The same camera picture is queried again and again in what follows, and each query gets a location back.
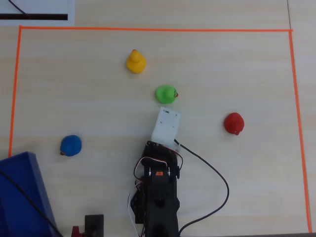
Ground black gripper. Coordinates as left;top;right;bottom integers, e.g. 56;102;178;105
142;140;184;171

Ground blue rubber duck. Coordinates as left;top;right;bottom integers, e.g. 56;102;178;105
60;134;82;157

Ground green rubber duck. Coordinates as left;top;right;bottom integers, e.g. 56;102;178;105
155;85;179;104

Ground red rubber duck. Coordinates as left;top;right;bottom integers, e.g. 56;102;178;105
224;112;245;136

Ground yellow rubber duck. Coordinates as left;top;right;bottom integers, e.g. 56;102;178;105
125;49;147;74

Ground blue plastic box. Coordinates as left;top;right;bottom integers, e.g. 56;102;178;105
0;151;59;237

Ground black clamp block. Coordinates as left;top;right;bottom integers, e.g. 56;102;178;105
84;214;105;237

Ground orange tape strip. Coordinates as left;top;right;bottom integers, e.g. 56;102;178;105
288;31;313;234
8;26;23;158
19;25;293;33

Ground white board with black stripe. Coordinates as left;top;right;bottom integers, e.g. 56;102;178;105
0;0;75;26

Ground red and white servo wires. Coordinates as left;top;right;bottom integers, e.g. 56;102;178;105
127;154;184;235

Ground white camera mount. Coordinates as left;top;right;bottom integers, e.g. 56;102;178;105
151;106;182;152

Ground black camera cable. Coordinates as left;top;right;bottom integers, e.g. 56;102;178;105
174;138;230;237

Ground thin black cable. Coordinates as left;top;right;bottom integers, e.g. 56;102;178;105
0;169;64;237

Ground black cable on board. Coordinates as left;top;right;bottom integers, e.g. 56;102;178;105
8;0;28;16

